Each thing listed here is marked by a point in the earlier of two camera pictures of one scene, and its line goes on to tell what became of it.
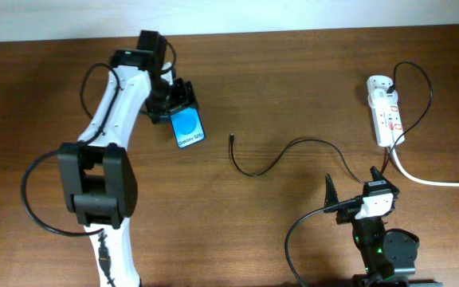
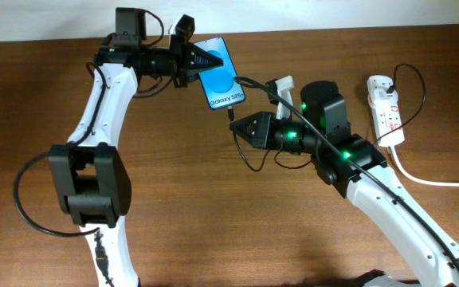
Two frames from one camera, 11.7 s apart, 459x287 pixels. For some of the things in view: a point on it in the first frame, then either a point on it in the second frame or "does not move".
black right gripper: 379,178 -> 266,124
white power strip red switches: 387,119 does not move
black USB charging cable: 283,153 -> 280,165
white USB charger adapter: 377,87 does not move
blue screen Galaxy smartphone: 187,127 -> 220,87
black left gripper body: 170,97 -> 176,57
